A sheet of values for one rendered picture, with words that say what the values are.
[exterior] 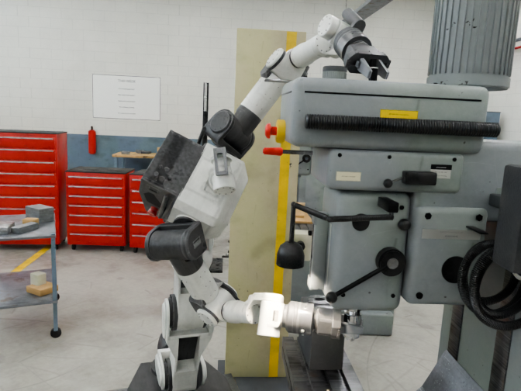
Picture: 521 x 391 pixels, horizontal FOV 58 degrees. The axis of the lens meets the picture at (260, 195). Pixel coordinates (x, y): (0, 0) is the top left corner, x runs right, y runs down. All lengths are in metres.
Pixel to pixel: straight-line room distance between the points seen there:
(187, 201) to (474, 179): 0.79
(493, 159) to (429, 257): 0.29
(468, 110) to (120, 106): 9.55
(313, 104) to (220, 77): 9.16
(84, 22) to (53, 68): 1.14
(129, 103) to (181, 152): 8.94
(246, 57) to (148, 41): 7.57
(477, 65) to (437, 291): 0.56
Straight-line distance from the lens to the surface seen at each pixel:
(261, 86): 1.60
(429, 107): 1.18
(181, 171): 1.47
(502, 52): 1.30
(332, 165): 1.13
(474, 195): 1.27
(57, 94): 10.81
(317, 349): 1.75
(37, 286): 4.21
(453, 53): 1.28
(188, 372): 2.09
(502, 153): 1.29
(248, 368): 3.40
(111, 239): 6.18
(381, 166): 1.16
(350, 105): 1.12
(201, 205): 1.44
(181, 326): 1.90
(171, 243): 1.39
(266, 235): 3.04
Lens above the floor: 1.80
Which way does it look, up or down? 10 degrees down
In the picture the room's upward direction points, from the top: 3 degrees clockwise
